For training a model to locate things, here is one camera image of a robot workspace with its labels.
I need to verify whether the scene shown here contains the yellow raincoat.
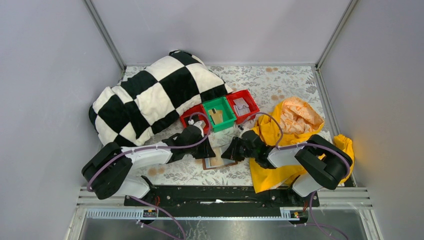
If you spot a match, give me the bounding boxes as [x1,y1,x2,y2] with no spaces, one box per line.
[248,96,355,195]

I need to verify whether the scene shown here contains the black white checkered blanket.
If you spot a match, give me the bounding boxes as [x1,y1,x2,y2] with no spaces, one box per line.
[88,50,233,147]

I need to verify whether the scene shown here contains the brown leather card holder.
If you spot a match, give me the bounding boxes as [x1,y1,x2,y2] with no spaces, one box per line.
[202,144,238,170]

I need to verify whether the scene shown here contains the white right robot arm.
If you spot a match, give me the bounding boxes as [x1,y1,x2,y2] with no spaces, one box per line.
[221,130,354,197]

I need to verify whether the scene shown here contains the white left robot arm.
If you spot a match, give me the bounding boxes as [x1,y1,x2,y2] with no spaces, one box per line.
[81,125,210,200]

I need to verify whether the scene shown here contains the green plastic bin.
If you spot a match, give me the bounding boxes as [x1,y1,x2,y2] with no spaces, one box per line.
[202,96,236,133]

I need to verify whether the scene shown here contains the gold cards in green bin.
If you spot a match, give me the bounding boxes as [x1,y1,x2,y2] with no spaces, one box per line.
[208,108,224,126]

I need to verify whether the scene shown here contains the right red plastic bin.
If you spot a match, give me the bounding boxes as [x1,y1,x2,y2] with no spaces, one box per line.
[225,89,260,125]

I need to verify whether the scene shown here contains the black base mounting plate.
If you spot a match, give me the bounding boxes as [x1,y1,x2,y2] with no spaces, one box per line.
[142,185,320,219]

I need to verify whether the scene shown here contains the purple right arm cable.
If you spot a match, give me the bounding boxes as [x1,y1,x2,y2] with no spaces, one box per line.
[237,111,351,178]

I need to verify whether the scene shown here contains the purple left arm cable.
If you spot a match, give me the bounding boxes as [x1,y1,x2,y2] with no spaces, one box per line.
[86,111,213,193]

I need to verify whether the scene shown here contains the white cards in red bin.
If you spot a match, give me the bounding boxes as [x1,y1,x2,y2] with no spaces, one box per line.
[233,98,251,117]

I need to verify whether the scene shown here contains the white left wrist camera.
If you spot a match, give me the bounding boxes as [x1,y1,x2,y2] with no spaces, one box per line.
[192,120,206,133]

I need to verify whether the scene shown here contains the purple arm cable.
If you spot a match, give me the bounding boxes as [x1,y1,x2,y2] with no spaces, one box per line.
[237,111,351,178]
[86,111,213,193]

